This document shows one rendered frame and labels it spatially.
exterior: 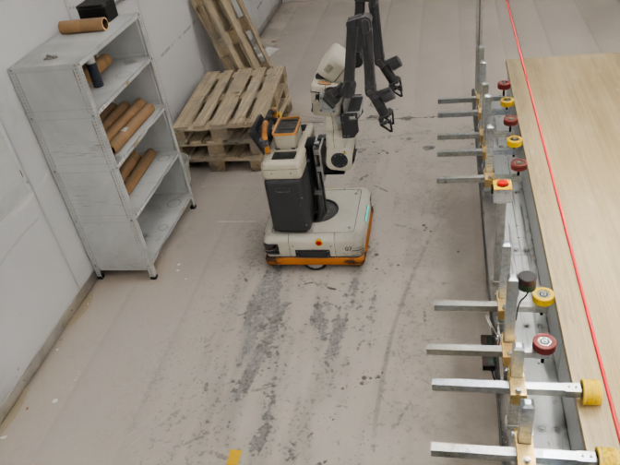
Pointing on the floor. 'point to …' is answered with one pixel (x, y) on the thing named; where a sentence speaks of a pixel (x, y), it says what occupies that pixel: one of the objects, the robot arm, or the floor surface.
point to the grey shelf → (109, 208)
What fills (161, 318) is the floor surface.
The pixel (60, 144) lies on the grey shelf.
